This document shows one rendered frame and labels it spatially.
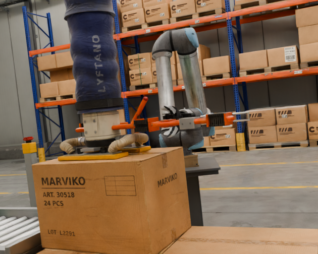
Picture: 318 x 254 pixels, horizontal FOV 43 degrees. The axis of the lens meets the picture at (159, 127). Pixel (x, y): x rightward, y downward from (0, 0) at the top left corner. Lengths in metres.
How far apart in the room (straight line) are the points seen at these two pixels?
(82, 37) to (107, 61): 0.16
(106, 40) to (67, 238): 0.91
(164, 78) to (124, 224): 0.89
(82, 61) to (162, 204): 0.72
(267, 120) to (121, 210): 7.28
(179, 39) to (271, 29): 8.03
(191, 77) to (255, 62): 6.56
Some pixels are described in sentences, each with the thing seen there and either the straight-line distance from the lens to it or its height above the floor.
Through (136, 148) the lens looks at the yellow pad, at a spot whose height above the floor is 0.96.
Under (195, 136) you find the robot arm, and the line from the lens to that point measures 2.13.
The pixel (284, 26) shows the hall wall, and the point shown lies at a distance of 10.22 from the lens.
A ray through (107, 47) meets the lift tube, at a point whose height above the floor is 1.44.
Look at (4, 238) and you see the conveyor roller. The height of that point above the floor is 0.54.
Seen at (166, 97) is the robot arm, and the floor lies 1.19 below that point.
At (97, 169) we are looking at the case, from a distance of 1.73.
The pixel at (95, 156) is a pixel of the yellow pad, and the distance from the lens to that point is 1.79.
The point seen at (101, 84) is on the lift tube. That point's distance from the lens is 1.83.
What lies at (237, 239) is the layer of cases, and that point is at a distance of 1.83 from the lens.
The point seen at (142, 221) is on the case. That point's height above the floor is 0.69.
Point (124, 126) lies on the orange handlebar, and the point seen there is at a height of 1.07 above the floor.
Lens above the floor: 1.15
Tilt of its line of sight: 3 degrees down
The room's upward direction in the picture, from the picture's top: 6 degrees counter-clockwise
